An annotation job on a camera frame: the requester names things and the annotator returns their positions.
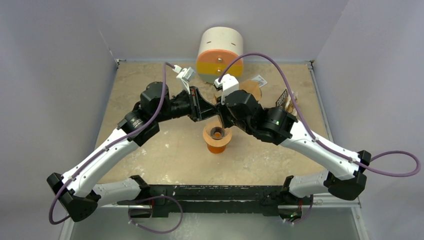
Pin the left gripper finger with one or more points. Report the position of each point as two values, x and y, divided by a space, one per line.
200 104
206 114

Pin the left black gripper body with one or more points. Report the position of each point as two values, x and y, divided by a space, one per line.
185 104

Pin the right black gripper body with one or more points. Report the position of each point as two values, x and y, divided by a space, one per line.
224 111

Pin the light wooden ring coaster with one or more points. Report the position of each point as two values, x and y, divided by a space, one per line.
217 143

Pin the brown paper coffee filter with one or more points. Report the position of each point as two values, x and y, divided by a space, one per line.
217 99
251 87

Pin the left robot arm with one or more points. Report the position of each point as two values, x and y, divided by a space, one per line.
78 190

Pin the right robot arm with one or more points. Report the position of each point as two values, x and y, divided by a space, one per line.
343 176

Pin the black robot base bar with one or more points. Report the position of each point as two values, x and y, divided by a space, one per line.
267 200

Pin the orange coffee filter box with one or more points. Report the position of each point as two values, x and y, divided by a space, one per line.
285 102

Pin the white printed packet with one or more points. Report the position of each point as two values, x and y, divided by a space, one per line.
260 80

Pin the round three-drawer storage box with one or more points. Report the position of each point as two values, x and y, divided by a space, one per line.
218 47

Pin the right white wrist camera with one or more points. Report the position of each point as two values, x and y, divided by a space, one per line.
228 84

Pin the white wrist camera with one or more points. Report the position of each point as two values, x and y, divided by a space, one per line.
228 84
184 75

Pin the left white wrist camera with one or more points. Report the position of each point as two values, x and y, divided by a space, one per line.
184 75

